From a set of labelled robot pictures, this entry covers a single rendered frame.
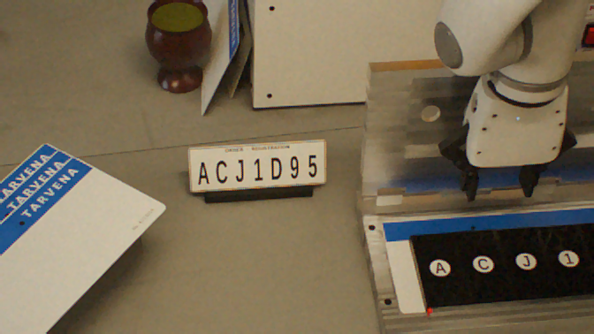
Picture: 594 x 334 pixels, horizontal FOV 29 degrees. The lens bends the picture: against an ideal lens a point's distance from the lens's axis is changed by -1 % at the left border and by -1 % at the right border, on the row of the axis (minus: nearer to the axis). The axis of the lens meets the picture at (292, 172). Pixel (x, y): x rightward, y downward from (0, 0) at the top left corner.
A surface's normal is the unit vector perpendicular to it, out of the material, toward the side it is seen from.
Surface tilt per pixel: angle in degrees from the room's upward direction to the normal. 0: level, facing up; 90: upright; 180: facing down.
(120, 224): 0
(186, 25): 0
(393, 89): 83
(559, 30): 88
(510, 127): 90
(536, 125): 90
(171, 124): 0
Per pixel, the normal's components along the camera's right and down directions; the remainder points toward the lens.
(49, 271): 0.04, -0.68
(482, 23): -0.58, 0.57
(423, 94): 0.12, 0.64
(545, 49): 0.40, 0.73
